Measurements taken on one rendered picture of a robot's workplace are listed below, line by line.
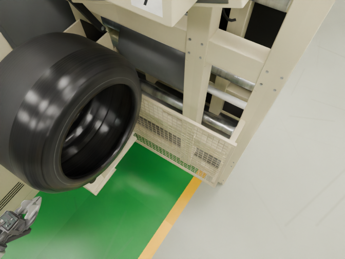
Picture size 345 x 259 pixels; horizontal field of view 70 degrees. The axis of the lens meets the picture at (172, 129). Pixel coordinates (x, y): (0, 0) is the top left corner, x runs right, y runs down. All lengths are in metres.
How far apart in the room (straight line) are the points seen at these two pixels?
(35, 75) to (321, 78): 2.76
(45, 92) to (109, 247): 1.52
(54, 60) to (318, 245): 2.11
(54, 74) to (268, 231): 1.85
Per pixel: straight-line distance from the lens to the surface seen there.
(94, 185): 1.29
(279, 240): 2.19
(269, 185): 2.26
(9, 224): 1.13
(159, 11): 0.62
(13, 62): 0.90
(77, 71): 0.80
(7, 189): 2.11
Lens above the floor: 2.03
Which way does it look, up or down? 61 degrees down
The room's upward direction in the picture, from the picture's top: 1 degrees counter-clockwise
